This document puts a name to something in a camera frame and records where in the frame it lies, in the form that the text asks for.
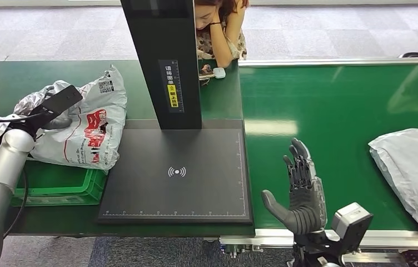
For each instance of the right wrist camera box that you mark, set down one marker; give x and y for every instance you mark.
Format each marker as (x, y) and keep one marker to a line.
(352, 225)

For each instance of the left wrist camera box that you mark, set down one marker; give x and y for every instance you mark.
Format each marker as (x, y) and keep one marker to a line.
(60, 101)

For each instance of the black chair base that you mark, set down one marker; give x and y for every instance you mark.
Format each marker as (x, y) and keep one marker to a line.
(413, 55)

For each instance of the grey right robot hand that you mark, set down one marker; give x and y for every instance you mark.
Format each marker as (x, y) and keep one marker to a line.
(306, 210)

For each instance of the person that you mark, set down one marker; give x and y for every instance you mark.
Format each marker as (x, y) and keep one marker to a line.
(225, 40)

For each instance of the green plastic crate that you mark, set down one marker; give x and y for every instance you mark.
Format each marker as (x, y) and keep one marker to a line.
(61, 180)

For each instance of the white package with red print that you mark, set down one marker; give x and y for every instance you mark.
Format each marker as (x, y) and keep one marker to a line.
(95, 140)

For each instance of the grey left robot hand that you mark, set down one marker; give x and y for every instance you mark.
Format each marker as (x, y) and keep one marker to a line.
(28, 103)

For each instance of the black yellow column label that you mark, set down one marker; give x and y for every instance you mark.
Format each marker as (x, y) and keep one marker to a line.
(171, 88)

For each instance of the white package with black print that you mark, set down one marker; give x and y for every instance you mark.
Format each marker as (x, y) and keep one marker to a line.
(411, 173)

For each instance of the green conveyor belt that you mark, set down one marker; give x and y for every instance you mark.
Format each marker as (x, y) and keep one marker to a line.
(341, 103)

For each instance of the small white device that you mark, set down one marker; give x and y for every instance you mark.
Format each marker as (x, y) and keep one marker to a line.
(219, 73)

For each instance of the black scanner column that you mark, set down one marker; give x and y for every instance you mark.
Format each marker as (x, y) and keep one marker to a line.
(159, 37)

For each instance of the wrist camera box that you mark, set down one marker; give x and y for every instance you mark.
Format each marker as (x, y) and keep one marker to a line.
(352, 225)
(60, 101)

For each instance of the black scanner base platform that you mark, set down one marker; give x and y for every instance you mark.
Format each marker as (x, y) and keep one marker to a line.
(176, 191)

